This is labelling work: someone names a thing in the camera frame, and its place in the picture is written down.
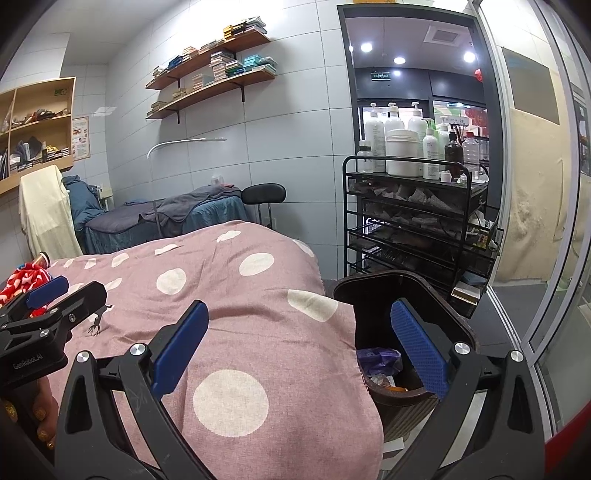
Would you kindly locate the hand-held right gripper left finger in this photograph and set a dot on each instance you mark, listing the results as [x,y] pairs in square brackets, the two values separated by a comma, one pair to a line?
[180,350]

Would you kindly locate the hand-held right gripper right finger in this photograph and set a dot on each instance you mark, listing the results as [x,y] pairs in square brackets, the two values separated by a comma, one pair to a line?
[420,350]

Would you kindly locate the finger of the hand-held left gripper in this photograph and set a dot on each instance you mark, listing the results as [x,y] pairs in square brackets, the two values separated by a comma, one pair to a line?
[78,314]
[46,291]

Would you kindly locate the purple plastic package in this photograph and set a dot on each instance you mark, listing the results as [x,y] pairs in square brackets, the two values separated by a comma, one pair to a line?
[378,362]

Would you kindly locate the white paper wrapper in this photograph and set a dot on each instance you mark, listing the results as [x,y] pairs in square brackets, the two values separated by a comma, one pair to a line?
[381,380]

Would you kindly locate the black trash bin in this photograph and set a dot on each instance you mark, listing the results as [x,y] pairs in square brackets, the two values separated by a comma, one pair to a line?
[364,300]

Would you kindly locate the person's left hand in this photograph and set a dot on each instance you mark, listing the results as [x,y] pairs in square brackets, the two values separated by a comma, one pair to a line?
[44,401]

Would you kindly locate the red patterned cloth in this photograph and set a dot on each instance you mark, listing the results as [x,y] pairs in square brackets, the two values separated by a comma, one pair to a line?
[18,284]

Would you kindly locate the small cylindrical container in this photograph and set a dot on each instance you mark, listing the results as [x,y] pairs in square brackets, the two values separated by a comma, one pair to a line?
[44,259]

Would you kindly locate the cream garment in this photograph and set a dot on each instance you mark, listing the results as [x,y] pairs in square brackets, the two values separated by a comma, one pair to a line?
[46,207]

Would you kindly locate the pink polka dot blanket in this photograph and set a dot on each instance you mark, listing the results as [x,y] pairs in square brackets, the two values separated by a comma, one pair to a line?
[258,314]

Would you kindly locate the blue duvet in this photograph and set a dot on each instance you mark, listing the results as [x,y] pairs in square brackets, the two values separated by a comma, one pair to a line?
[81,203]

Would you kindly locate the wooden cubby shelf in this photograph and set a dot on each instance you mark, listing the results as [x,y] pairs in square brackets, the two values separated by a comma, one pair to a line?
[41,171]

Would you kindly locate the stack of small dark boxes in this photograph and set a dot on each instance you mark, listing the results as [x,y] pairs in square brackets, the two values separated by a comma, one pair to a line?
[41,159]

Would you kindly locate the massage bed with blue skirt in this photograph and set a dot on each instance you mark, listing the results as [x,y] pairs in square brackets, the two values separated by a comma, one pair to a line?
[217,214]

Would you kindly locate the grey blanket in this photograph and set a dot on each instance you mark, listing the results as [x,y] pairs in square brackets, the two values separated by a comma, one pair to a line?
[184,203]

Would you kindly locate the pile of grey sachets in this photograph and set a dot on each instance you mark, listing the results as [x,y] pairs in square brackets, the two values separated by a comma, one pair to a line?
[406,194]

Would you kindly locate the black stool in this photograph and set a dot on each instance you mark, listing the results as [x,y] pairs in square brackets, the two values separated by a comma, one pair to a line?
[263,193]

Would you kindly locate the large white jar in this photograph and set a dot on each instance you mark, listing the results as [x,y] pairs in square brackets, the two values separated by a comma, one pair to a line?
[401,154]

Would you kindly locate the small white bottle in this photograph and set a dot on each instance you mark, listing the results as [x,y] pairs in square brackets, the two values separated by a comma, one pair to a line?
[364,161]

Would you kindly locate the pale green pump bottle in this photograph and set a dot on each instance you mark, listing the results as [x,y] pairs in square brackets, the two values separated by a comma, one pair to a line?
[430,152]

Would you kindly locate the dark brown bottle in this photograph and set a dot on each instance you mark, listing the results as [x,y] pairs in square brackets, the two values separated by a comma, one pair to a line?
[453,154]

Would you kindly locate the glass door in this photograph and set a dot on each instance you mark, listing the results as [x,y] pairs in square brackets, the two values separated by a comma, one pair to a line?
[531,184]

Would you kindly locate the white floor lamp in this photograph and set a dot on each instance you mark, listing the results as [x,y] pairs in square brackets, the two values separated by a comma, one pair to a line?
[184,140]

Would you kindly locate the clear plastic bottle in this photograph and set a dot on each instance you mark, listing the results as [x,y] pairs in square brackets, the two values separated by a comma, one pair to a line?
[471,152]

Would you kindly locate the tall white pump bottle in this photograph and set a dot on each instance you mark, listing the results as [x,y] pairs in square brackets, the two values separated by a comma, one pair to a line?
[375,134]

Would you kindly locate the green exit sign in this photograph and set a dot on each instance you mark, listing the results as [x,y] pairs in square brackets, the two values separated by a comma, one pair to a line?
[381,75]

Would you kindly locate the red hanging ornament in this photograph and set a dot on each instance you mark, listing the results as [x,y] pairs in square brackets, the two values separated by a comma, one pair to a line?
[478,76]

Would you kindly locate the ceiling vent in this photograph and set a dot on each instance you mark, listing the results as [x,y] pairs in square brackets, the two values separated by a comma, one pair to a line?
[445,35]

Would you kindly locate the stacks of small boxes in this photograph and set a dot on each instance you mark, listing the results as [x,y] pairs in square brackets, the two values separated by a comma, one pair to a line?
[240,27]

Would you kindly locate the wall poster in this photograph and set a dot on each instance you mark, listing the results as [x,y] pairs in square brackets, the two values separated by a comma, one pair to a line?
[80,138]

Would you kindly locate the wooden wall shelf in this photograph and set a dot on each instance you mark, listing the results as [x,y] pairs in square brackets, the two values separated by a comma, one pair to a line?
[207,93]
[207,60]

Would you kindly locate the wooden wall shelves with boxes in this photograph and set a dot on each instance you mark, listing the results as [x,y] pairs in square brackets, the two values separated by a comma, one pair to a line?
[219,64]

